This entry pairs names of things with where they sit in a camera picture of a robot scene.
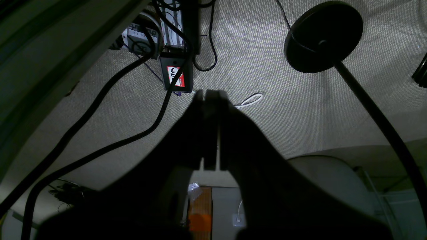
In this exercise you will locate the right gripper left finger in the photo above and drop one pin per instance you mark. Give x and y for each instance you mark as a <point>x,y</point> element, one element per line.
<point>147,202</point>

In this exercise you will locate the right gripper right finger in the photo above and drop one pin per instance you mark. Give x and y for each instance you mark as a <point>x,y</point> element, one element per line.
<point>304,198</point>

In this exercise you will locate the black power adapter box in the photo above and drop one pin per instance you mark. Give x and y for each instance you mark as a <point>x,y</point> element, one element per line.
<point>170,64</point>

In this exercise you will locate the black round lamp base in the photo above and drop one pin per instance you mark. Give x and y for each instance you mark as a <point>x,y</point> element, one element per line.
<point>321,39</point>

